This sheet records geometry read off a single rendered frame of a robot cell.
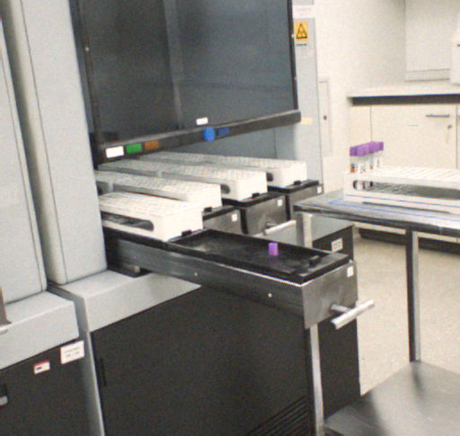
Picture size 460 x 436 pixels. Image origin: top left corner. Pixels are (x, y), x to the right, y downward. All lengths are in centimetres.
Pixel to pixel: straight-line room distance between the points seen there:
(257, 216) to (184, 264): 37
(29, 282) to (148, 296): 23
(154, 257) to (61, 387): 29
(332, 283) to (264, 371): 63
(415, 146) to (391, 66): 76
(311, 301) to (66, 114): 59
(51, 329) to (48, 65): 48
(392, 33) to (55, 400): 333
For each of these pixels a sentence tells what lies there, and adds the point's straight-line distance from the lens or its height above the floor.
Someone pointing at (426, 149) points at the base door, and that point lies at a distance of 349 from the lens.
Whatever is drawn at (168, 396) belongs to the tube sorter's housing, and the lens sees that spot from 138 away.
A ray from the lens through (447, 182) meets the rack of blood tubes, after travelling 122.
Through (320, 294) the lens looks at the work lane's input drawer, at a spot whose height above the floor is 78.
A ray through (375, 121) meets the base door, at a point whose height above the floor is 73.
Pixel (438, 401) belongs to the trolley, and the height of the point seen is 28.
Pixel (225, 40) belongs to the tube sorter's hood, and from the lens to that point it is 147.
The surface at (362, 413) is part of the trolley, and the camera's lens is 161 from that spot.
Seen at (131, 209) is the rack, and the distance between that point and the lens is 125.
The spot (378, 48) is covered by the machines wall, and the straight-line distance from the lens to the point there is 398.
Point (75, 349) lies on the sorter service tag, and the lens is 121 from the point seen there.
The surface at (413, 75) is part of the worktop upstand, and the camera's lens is 420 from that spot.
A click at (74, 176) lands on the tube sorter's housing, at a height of 94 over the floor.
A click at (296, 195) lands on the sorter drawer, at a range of 154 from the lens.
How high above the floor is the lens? 114
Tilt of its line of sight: 13 degrees down
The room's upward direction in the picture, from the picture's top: 5 degrees counter-clockwise
